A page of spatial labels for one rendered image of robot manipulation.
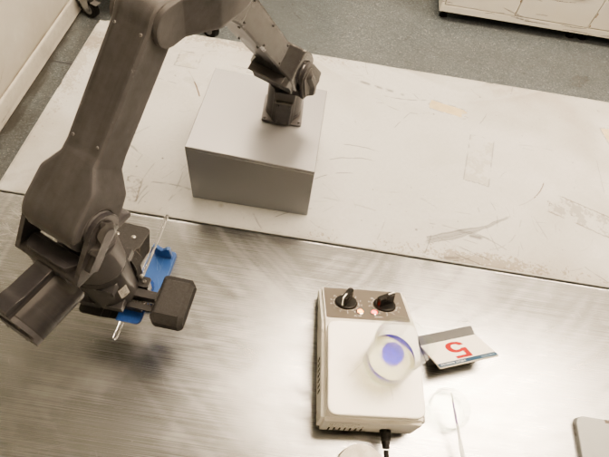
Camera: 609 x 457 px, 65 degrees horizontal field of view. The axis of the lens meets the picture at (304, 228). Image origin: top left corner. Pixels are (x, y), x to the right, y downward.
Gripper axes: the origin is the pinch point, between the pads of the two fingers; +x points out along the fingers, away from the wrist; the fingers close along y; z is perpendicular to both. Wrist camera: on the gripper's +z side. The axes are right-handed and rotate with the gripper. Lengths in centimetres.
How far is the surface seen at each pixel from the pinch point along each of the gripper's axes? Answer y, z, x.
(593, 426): -65, 0, 7
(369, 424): -33.7, -7.2, 2.4
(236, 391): -16.1, -5.4, 8.0
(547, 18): -123, 242, 87
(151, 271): 0.8, 8.9, 7.0
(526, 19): -112, 241, 89
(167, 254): -0.8, 11.7, 5.8
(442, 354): -43.6, 5.2, 5.7
